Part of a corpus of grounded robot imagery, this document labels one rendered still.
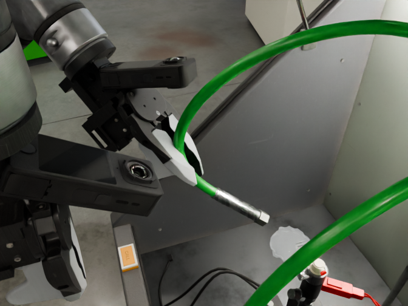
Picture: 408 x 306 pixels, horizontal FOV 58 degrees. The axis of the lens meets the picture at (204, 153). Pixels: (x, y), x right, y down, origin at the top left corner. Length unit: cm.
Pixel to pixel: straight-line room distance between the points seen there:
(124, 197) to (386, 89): 59
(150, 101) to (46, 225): 25
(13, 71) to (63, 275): 15
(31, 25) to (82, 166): 26
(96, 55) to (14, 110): 25
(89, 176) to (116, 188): 2
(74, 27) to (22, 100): 25
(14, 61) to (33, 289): 20
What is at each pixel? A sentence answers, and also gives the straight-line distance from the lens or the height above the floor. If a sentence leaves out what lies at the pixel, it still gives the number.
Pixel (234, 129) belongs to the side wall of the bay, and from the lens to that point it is 71.
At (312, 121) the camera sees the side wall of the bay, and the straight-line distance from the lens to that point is 80.
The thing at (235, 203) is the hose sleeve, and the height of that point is 117.
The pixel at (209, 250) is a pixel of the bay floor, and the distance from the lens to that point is 89.
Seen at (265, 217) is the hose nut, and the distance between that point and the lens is 56.
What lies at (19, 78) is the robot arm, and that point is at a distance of 22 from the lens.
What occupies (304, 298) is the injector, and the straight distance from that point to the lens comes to 58.
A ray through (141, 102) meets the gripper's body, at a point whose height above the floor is 132.
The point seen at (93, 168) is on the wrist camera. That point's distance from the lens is 27.
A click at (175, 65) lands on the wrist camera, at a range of 42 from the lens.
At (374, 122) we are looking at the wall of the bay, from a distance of 81.
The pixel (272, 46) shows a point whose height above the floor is 140.
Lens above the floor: 156
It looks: 40 degrees down
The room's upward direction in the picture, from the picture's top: straight up
